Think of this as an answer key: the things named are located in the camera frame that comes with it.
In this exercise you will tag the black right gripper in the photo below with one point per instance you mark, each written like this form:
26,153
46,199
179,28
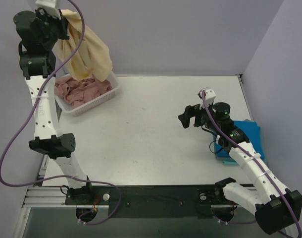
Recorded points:
196,116

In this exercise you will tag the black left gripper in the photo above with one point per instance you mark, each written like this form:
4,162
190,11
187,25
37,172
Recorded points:
58,27

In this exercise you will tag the yellow t shirt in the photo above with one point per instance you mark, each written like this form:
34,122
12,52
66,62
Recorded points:
92,58

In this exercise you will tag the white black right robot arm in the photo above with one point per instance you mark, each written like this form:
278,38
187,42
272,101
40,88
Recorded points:
275,207

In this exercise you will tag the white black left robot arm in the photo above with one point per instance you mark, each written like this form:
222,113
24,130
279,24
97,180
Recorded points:
39,31

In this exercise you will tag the blue folded t shirt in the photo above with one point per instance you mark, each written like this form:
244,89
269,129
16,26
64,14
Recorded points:
252,131

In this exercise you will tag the teal folded t shirt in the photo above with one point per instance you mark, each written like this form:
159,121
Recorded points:
230,163

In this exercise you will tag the pink crumpled t shirt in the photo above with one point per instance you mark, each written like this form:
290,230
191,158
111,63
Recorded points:
76,93

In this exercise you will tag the white plastic perforated basket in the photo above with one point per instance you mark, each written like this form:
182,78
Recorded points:
66,108

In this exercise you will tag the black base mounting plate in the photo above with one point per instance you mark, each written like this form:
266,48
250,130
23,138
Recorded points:
159,201

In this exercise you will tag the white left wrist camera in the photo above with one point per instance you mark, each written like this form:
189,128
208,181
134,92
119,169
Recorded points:
51,7

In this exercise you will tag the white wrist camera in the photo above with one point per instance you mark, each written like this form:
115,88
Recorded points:
208,95
51,7

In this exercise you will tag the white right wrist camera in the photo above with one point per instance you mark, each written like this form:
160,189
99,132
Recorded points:
208,95

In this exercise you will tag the aluminium front frame rail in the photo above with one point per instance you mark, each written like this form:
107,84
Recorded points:
44,197

